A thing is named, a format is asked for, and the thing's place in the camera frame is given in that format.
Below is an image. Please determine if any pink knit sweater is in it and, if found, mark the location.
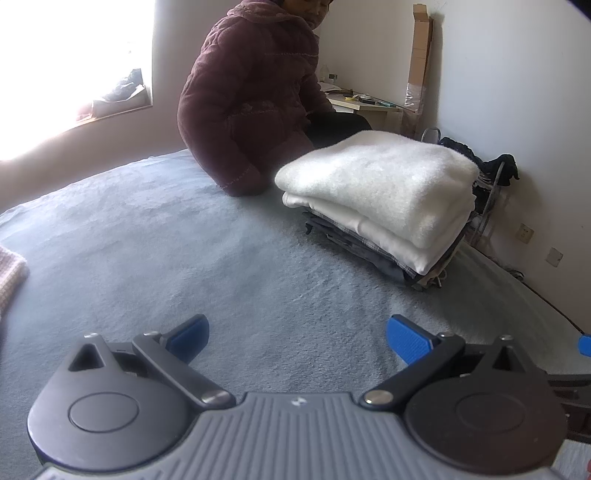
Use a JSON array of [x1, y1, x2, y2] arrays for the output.
[[0, 244, 29, 324]]

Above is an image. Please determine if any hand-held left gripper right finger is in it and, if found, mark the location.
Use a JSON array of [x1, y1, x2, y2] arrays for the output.
[[359, 315, 527, 409]]

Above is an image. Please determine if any white desk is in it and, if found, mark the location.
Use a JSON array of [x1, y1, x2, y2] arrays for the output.
[[318, 69, 402, 134]]

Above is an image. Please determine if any cream fluffy sweater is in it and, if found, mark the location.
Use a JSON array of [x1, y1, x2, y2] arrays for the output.
[[274, 130, 481, 247]]

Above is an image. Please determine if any stack of folded clothes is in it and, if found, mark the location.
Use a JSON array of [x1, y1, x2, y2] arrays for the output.
[[281, 191, 476, 292]]

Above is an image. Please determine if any black cable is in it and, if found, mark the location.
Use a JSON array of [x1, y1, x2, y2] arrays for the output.
[[501, 263, 591, 334]]

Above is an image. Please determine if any tall cardboard box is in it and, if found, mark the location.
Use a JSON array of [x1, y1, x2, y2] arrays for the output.
[[403, 4, 435, 116]]

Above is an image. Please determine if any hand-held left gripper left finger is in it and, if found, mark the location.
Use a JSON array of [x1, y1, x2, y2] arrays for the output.
[[68, 314, 235, 409]]

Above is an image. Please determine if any dark clothing pile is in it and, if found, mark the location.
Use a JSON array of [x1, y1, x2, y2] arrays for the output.
[[438, 136, 520, 188]]

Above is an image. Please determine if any cardboard box with clothes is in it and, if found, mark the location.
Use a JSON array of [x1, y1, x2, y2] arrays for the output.
[[92, 69, 152, 116]]

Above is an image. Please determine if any metal clothes rack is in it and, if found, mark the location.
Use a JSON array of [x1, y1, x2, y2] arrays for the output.
[[466, 159, 509, 250]]

